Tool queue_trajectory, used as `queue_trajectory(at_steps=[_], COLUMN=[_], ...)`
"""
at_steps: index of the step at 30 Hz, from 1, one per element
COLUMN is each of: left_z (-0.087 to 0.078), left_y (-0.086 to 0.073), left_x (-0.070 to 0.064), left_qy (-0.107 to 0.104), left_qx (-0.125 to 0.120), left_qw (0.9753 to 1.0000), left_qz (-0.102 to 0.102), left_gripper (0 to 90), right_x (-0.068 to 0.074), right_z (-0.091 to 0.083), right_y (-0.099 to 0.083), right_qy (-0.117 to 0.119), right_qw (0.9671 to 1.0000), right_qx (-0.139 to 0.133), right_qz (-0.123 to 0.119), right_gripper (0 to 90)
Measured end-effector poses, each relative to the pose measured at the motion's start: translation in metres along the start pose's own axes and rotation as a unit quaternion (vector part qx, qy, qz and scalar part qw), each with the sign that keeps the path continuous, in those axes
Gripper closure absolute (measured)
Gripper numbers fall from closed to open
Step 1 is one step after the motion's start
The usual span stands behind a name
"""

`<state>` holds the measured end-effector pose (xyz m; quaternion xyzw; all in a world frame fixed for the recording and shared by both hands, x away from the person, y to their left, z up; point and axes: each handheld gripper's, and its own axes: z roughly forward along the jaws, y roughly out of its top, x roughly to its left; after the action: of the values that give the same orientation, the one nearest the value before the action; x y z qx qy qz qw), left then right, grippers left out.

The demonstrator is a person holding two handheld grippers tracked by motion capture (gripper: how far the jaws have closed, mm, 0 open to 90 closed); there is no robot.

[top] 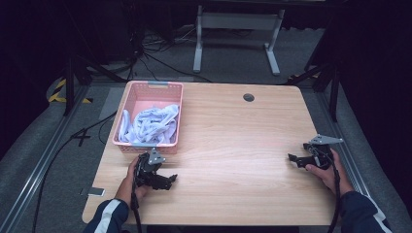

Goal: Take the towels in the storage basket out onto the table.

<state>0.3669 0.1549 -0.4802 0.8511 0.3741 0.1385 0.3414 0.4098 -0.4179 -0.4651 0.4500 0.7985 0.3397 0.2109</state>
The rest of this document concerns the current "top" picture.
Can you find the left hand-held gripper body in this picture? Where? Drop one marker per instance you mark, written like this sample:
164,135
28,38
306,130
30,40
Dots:
145,171

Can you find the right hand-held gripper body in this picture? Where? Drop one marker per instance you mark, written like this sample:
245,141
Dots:
322,157

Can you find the white patterned towel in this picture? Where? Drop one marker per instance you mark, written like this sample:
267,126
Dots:
152,126

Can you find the pink plastic basket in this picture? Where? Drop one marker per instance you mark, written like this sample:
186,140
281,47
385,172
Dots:
155,93

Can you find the person's left hand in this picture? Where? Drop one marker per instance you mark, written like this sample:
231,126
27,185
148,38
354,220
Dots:
131,174

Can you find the person's right hand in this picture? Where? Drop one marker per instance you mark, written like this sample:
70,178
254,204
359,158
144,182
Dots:
327,178

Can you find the grey tape strip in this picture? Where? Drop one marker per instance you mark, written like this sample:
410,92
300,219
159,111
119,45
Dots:
93,191

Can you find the black metal stand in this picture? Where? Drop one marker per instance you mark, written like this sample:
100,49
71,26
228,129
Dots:
69,87
333,90

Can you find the aluminium floor rail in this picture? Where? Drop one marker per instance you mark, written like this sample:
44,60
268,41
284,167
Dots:
39,168
348,152

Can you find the white metal desk frame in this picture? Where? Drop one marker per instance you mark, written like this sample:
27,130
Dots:
239,21

